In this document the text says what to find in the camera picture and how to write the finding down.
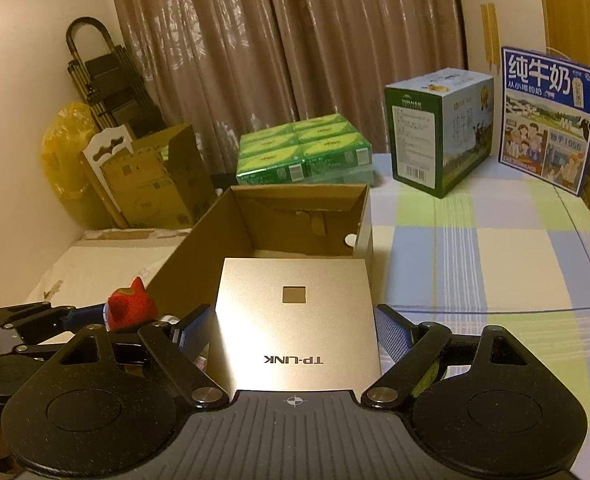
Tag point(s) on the flat white cardboard sheet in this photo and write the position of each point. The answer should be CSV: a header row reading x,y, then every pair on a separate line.
x,y
100,260

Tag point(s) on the checked tablecloth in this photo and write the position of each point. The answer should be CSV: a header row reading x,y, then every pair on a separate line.
x,y
500,270

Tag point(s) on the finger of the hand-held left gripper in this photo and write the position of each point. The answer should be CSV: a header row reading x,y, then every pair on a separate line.
x,y
45,342
87,316

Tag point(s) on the printed brown cardboard box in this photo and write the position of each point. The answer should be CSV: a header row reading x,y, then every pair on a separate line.
x,y
145,190

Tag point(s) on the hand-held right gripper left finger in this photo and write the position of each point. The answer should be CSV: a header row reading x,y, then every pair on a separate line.
x,y
195,330

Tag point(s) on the yellow plastic bag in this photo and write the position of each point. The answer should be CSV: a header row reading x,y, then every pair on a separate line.
x,y
60,160

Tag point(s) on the blue illustrated milk carton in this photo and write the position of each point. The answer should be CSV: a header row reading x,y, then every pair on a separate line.
x,y
545,125

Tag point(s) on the red figurine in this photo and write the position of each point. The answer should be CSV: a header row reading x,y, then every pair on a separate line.
x,y
127,305

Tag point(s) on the green and white milk carton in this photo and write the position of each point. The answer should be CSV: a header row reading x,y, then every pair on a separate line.
x,y
415,140

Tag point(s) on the brown patterned curtain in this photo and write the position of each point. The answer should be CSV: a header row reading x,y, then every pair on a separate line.
x,y
225,60

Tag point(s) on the black folding step ladder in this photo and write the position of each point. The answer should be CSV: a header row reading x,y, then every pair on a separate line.
x,y
105,80

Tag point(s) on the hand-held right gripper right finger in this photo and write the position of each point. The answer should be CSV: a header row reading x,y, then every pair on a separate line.
x,y
392,330

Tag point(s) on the white ornate chair back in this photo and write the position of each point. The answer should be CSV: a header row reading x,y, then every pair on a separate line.
x,y
106,146

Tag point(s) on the yellow wall strip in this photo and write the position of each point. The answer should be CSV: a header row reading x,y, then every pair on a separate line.
x,y
489,35

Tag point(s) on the gold router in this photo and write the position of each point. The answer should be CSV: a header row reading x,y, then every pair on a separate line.
x,y
295,330

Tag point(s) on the green tissue multipack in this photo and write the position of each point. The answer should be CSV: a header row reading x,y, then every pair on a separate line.
x,y
300,155

